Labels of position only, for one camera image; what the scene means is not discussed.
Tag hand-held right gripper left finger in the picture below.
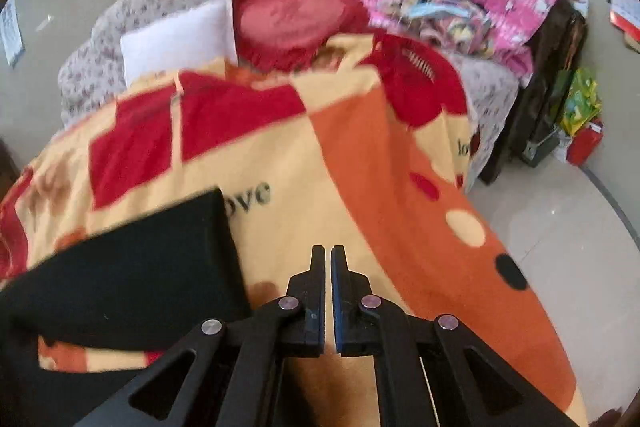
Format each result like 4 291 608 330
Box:
75 245 326 427

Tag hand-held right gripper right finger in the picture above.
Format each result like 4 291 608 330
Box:
330 245 591 427

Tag black pants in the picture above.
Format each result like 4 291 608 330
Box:
0 188 252 408

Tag orange yellow red printed blanket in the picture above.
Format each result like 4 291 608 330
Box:
0 32 591 427

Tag grey box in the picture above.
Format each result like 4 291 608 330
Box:
522 127 561 168

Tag red heart-shaped cushion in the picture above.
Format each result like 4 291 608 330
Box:
232 0 373 72

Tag red bag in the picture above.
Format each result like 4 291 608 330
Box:
567 119 604 166

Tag colourful crumpled cloth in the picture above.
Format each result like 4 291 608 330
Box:
385 0 496 58

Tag white pillow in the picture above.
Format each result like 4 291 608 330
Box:
120 0 240 85

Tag dark wooden furniture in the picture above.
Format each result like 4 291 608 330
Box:
480 0 588 185

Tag green yellow bag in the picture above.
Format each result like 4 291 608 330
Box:
560 68 601 138

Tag paper sheet on wall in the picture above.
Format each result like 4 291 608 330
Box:
0 0 26 68

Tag wall calendar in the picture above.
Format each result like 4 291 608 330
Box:
607 0 640 52

